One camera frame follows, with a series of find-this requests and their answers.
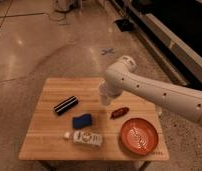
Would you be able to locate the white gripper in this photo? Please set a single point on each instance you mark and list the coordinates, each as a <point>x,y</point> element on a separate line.
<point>107,93</point>

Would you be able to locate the white plastic bottle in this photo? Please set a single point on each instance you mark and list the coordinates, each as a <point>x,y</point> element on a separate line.
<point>84,137</point>

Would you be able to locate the blue sponge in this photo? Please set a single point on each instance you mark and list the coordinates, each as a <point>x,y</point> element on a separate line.
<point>82,121</point>

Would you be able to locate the black floor object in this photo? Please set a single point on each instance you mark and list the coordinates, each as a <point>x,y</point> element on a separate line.
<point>124,25</point>

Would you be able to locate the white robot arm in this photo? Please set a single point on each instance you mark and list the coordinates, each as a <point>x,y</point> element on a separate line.
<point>120,77</point>

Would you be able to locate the orange ceramic bowl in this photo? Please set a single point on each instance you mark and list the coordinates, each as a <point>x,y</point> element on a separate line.
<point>139,136</point>

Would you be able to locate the black striped box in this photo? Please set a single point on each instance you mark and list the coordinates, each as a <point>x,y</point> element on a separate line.
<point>65,105</point>

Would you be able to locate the dark red snack packet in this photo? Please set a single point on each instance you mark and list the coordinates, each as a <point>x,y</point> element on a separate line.
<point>119,112</point>

